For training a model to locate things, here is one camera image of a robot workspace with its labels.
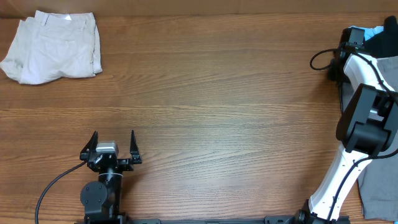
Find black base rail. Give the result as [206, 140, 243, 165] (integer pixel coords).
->
[78, 215, 351, 224]

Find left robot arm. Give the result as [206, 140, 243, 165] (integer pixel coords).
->
[80, 131, 142, 223]

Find light blue t-shirt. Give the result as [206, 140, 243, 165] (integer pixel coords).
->
[351, 26, 384, 40]

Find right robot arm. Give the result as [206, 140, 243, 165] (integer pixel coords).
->
[288, 24, 397, 223]

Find grey shorts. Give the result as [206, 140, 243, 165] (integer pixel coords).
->
[340, 56, 397, 222]

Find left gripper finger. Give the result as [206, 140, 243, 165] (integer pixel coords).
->
[80, 131, 98, 161]
[129, 130, 142, 164]

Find black t-shirt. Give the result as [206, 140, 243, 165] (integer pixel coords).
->
[364, 16, 397, 58]

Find folded beige shorts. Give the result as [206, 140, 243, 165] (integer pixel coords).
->
[1, 10, 103, 85]

